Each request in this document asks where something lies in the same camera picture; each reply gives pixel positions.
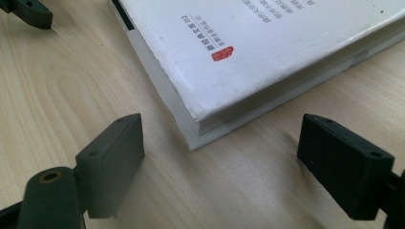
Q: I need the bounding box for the white book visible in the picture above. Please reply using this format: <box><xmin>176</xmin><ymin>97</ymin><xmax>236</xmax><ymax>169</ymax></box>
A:
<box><xmin>108</xmin><ymin>0</ymin><xmax>405</xmax><ymax>153</ymax></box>

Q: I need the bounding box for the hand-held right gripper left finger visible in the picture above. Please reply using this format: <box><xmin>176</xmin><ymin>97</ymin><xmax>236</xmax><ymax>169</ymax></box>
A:
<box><xmin>75</xmin><ymin>113</ymin><xmax>146</xmax><ymax>220</ymax></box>

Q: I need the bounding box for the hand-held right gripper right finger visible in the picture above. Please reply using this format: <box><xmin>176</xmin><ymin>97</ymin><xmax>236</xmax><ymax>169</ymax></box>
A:
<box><xmin>296</xmin><ymin>113</ymin><xmax>396</xmax><ymax>221</ymax></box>

